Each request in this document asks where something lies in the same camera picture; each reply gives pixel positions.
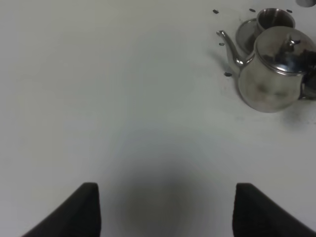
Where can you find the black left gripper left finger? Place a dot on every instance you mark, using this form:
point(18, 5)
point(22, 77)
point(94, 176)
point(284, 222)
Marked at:
point(78, 216)

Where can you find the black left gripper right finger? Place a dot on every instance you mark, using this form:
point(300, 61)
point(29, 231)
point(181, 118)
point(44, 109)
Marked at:
point(256, 215)

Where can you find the stainless steel teapot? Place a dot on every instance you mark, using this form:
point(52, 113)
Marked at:
point(273, 76)

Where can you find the rear steel saucer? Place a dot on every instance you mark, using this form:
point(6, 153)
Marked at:
point(245, 35)

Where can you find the rear steel teacup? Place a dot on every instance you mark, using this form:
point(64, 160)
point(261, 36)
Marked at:
point(272, 17)

